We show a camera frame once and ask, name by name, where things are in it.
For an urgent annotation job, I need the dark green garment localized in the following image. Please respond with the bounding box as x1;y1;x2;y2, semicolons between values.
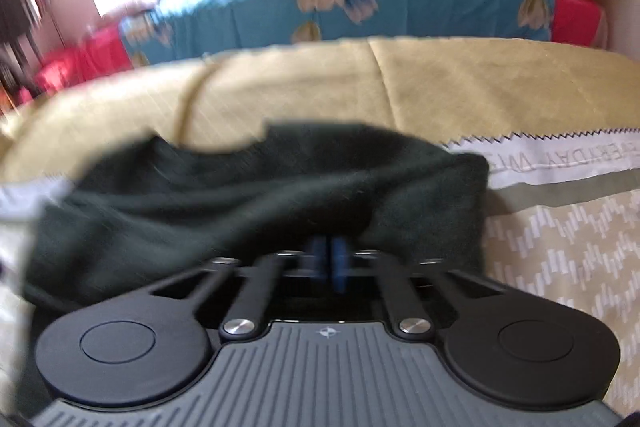
22;121;490;314

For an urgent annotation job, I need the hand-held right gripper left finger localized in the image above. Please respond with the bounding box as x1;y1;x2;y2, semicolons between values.
148;234;331;339

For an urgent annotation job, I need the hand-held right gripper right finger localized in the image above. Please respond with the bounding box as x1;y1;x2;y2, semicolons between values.
330;234;506;337

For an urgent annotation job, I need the red bed cover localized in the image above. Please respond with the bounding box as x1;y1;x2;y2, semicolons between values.
35;0;608;100

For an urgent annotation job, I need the yellow textured bed cover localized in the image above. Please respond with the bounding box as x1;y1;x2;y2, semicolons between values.
0;36;640;185

